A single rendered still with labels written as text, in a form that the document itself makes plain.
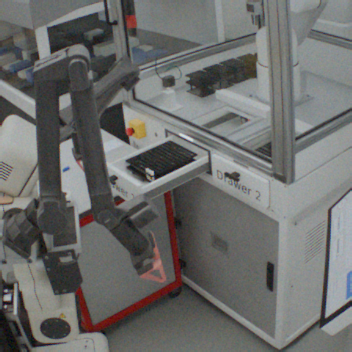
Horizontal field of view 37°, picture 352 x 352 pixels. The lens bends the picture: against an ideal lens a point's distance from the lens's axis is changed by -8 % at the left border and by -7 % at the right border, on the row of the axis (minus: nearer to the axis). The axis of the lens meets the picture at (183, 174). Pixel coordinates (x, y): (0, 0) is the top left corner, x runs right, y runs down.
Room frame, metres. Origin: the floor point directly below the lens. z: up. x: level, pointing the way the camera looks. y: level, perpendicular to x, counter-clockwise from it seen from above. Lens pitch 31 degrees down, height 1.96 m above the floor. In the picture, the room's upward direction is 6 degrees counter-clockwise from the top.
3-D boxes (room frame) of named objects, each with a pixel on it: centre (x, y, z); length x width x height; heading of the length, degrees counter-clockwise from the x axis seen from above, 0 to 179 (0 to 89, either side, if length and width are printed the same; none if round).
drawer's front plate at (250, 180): (1.74, -0.20, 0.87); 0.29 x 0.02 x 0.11; 35
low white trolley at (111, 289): (2.15, 0.46, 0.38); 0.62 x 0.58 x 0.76; 35
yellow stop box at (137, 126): (2.25, 0.18, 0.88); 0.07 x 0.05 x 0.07; 35
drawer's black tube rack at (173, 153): (1.92, 0.08, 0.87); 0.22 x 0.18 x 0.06; 125
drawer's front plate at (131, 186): (1.81, 0.24, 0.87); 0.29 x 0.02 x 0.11; 35
